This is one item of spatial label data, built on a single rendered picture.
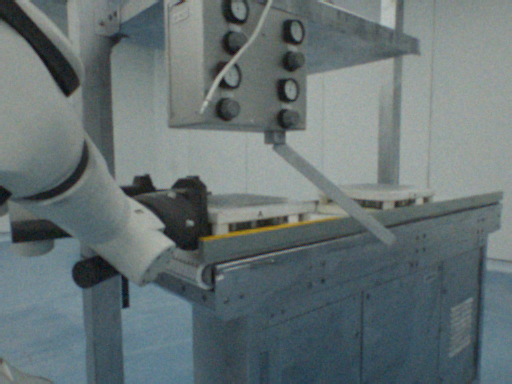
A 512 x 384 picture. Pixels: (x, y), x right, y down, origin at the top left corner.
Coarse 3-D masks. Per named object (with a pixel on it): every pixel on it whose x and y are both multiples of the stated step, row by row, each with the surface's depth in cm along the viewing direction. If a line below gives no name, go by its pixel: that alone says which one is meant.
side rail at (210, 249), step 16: (496, 192) 145; (400, 208) 101; (416, 208) 106; (432, 208) 112; (448, 208) 119; (304, 224) 77; (320, 224) 80; (336, 224) 84; (352, 224) 88; (208, 240) 63; (224, 240) 65; (240, 240) 67; (256, 240) 69; (272, 240) 72; (288, 240) 75; (208, 256) 63
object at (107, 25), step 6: (96, 12) 76; (102, 12) 77; (114, 12) 75; (96, 18) 76; (102, 18) 77; (108, 18) 77; (114, 18) 76; (96, 24) 76; (102, 24) 77; (108, 24) 78; (114, 24) 76; (96, 30) 77; (102, 30) 77; (108, 30) 78; (114, 30) 76; (108, 36) 78
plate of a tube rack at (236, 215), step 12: (276, 204) 79; (288, 204) 79; (300, 204) 79; (312, 204) 82; (216, 216) 67; (228, 216) 68; (240, 216) 69; (252, 216) 71; (264, 216) 73; (276, 216) 75
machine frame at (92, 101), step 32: (96, 0) 77; (384, 0) 147; (96, 64) 77; (384, 64) 149; (96, 96) 78; (384, 96) 150; (96, 128) 78; (384, 128) 151; (384, 160) 152; (96, 288) 80; (96, 320) 81; (96, 352) 81
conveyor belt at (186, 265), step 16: (464, 208) 131; (384, 224) 99; (304, 240) 80; (176, 256) 70; (192, 256) 68; (224, 256) 67; (240, 256) 69; (176, 272) 69; (192, 272) 65; (208, 288) 65
